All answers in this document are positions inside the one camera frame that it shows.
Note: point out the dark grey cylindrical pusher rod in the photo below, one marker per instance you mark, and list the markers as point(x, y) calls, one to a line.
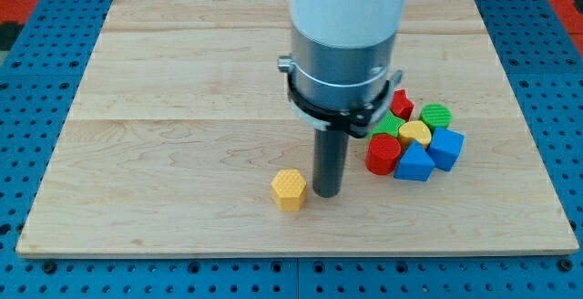
point(329, 156)

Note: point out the green cylinder block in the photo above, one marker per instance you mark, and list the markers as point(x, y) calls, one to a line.
point(435, 116)

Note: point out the light wooden board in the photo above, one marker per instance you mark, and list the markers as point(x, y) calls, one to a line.
point(181, 121)

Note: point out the red cylinder block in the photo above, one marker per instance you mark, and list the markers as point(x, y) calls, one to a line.
point(382, 155)

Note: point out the green star block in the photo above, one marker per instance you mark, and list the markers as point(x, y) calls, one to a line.
point(389, 125)

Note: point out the blue triangle block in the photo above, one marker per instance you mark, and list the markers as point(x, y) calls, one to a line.
point(415, 164)

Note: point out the yellow heart block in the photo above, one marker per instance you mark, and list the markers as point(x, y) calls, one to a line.
point(412, 131)

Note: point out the red star block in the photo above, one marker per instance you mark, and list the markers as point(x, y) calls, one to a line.
point(402, 106)

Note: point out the yellow hexagon block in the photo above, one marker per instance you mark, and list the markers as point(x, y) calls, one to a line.
point(288, 189)

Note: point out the blue cube block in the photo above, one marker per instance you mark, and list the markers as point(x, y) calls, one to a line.
point(445, 148)

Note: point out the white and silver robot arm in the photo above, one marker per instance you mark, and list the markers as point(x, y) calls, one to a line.
point(339, 62)

